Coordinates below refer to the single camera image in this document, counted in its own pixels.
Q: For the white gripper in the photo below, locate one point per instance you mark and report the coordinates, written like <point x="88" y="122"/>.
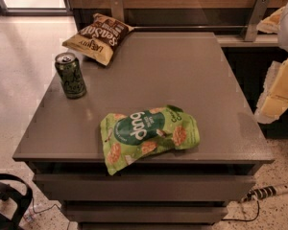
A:
<point x="274" y="100"/>

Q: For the green rice chip bag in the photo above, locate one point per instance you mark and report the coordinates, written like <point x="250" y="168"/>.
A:
<point x="127" y="139"/>

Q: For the brown chip bag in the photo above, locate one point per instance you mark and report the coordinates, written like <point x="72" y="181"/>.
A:
<point x="100" y="39"/>

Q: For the white power strip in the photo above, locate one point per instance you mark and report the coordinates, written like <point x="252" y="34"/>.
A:
<point x="265" y="192"/>

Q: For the grey drawer cabinet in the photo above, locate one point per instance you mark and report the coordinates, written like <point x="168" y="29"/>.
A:
<point x="175" y="190"/>

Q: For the green soda can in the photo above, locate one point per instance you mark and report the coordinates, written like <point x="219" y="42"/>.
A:
<point x="71" y="78"/>

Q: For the black chair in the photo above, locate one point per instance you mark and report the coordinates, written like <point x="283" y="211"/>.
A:
<point x="22" y="201"/>

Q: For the right metal bracket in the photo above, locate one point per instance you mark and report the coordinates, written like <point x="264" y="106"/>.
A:
<point x="258" y="11"/>

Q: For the metal bracket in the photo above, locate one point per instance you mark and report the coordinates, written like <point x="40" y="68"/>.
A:
<point x="117" y="9"/>
<point x="258" y="11"/>

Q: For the left metal bracket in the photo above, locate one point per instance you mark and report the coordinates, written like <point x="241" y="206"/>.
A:
<point x="117" y="9"/>

